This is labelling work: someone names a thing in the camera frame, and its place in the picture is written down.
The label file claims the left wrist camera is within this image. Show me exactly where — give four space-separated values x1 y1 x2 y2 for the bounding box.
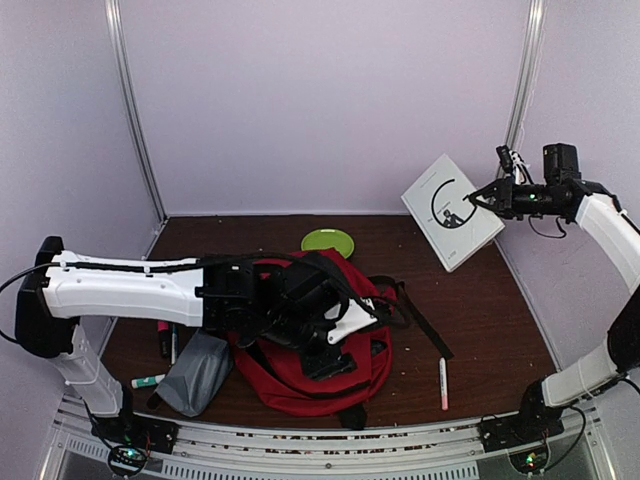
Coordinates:
279 264 349 323

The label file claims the aluminium frame post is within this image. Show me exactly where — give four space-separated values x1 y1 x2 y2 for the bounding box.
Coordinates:
504 0 547 150
104 0 168 223

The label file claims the pink black highlighter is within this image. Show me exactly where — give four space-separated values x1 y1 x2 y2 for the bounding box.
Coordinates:
157 321 171 359

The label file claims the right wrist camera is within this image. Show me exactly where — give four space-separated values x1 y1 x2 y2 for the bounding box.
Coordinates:
543 143 582 185

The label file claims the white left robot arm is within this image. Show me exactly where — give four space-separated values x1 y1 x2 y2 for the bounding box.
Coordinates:
15 237 390 444

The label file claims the green white glue stick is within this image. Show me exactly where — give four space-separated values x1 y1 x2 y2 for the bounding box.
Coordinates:
131 374 166 389

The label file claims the red backpack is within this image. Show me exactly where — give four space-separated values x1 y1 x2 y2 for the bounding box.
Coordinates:
227 249 454 430

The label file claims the aluminium front rail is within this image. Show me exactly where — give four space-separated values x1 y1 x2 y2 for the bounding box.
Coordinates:
42 394 614 480

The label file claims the left aluminium frame post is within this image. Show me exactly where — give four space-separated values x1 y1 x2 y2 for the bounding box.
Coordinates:
104 0 168 223

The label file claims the pink white pen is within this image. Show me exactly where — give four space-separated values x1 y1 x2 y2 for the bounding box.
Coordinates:
439 357 449 411

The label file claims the blue white pen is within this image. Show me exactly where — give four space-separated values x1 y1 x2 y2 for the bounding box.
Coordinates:
170 324 179 366

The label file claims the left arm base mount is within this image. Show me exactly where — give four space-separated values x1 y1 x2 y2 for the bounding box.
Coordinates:
89 415 179 479

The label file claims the green plate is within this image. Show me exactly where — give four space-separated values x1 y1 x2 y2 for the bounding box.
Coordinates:
300 228 355 259

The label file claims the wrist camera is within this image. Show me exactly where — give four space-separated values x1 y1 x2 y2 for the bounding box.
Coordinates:
543 143 582 185
279 264 349 323

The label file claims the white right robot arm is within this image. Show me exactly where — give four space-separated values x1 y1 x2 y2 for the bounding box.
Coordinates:
467 143 639 442

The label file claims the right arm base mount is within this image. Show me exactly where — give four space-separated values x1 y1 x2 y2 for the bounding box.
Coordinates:
478 414 564 475

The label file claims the grey book with G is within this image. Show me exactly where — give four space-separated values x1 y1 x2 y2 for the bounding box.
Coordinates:
401 154 505 273

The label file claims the right aluminium frame post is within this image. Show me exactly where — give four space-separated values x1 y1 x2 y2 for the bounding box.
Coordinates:
504 0 547 150

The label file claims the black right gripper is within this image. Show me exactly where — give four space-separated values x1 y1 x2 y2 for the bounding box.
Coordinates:
470 174 563 219

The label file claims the grey pencil pouch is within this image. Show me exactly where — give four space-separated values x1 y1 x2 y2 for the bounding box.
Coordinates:
146 330 234 418

